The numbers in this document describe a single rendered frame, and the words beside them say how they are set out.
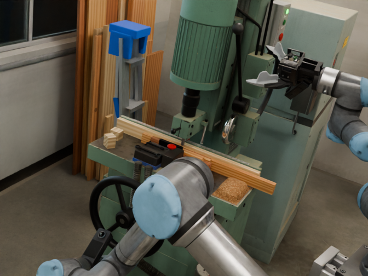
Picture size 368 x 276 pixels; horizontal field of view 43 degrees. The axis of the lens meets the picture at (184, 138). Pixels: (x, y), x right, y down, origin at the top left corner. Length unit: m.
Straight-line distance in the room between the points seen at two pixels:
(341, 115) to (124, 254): 0.70
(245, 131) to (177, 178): 0.87
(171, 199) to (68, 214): 2.06
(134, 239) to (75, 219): 1.69
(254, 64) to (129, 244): 0.83
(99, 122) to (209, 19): 1.72
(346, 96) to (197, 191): 0.59
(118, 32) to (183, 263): 1.21
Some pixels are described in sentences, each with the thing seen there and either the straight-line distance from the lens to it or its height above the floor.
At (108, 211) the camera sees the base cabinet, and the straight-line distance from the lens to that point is 1.83.
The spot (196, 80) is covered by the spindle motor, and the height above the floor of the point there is 1.23.
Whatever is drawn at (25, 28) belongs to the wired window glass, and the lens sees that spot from 2.92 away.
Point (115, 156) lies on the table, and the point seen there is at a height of 0.90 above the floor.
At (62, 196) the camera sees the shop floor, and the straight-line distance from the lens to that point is 3.08.
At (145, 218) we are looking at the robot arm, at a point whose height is 1.16.
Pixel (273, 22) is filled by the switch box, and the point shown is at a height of 1.41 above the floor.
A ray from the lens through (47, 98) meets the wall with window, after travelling 3.11.
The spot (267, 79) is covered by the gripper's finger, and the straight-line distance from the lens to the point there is 1.41.
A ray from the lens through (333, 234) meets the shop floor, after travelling 3.32.
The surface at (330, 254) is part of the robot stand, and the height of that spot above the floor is 0.77.
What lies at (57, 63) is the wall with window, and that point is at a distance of 3.09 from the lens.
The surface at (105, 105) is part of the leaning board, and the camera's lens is 3.06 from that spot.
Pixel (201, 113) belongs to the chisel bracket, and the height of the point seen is 1.07.
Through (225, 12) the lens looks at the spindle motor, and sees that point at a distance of 1.52.
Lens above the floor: 1.71
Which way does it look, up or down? 25 degrees down
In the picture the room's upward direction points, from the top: 11 degrees clockwise
